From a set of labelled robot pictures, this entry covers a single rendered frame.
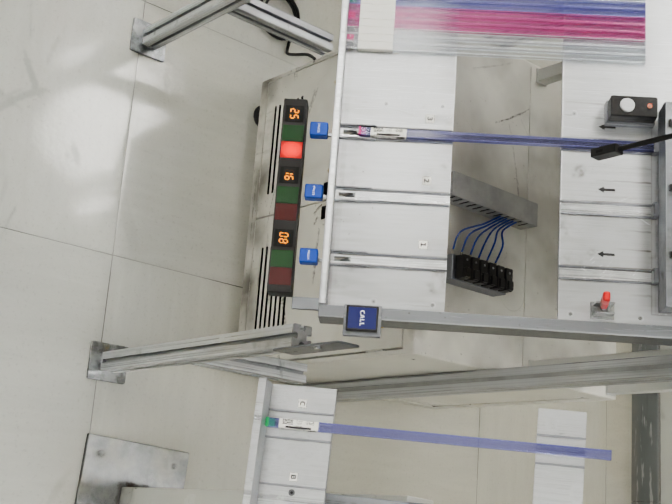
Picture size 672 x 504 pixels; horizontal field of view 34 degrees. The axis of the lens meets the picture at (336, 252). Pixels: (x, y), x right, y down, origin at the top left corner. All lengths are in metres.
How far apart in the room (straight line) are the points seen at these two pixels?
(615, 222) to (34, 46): 1.26
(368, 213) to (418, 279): 0.14
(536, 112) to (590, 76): 0.54
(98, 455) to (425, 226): 0.90
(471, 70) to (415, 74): 0.43
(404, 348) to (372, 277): 0.31
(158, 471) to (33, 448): 0.29
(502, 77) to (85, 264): 0.97
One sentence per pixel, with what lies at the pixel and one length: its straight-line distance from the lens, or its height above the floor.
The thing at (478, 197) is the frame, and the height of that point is 0.66.
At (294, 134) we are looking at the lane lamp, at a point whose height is 0.66.
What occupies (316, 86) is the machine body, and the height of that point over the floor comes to 0.27.
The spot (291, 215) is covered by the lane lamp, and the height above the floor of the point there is 0.66.
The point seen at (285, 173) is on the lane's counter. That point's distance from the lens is 1.84.
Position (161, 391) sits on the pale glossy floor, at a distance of 2.42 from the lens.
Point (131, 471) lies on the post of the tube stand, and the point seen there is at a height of 0.01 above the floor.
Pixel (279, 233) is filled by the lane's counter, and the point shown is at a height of 0.65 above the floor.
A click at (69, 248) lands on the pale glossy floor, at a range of 2.34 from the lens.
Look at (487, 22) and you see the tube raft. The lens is 1.92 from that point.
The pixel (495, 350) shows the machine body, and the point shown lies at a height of 0.62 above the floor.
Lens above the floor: 2.04
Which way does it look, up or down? 47 degrees down
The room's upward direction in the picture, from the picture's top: 78 degrees clockwise
